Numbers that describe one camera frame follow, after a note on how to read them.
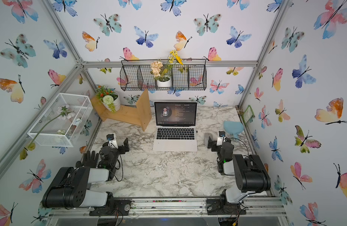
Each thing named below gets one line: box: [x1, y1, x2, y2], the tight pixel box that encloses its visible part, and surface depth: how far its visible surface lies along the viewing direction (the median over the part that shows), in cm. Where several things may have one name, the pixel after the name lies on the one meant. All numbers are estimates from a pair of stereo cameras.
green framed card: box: [241, 104, 256, 125], surface depth 114 cm
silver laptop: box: [152, 101, 198, 153], surface depth 103 cm
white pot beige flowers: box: [150, 49, 184, 88], surface depth 88 cm
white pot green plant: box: [95, 85, 121, 113], surface depth 99 cm
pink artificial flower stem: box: [19, 104, 76, 161], surface depth 75 cm
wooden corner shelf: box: [90, 88, 153, 132], surface depth 109 cm
